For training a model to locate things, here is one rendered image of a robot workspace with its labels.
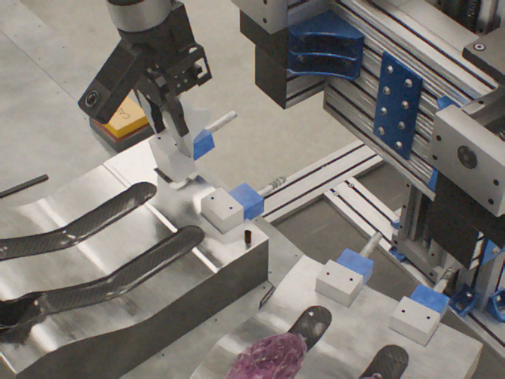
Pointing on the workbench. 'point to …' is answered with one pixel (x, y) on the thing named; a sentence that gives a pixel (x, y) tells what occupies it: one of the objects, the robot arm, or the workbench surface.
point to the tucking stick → (23, 186)
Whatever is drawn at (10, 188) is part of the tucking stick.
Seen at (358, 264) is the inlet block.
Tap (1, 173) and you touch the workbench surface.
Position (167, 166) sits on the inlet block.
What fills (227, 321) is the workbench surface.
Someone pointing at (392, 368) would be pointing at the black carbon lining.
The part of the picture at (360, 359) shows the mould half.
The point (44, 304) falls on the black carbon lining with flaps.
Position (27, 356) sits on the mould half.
